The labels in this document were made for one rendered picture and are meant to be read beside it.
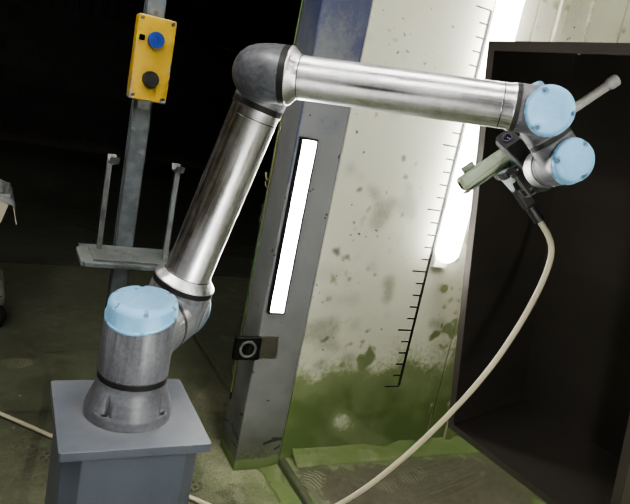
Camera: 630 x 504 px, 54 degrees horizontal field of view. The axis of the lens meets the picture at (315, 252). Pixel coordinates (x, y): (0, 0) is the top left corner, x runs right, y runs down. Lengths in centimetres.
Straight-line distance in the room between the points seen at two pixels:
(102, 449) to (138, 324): 25
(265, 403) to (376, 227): 78
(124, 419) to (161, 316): 23
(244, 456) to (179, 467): 107
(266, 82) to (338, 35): 95
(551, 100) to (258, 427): 167
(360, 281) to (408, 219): 30
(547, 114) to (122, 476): 109
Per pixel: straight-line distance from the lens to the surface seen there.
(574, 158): 136
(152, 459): 140
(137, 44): 210
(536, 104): 120
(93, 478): 140
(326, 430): 258
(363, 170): 224
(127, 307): 134
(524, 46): 171
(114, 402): 140
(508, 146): 155
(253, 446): 248
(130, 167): 218
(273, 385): 237
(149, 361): 136
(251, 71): 125
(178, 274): 147
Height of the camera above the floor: 136
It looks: 12 degrees down
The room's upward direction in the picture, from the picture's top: 12 degrees clockwise
